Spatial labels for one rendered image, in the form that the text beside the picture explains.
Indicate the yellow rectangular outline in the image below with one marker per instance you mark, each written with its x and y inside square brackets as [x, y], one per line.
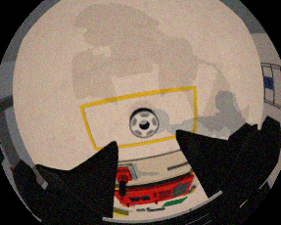
[121, 98]

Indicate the green flat square mat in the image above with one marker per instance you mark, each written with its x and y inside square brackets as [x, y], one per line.
[173, 202]

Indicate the black toy wheel with grey hub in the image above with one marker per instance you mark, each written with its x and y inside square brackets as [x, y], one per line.
[143, 131]

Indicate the yellow rectangular block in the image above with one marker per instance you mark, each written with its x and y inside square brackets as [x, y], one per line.
[118, 212]

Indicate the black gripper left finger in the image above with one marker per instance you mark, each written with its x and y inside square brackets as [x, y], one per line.
[93, 181]

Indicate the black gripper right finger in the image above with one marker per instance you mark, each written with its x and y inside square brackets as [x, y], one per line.
[212, 159]

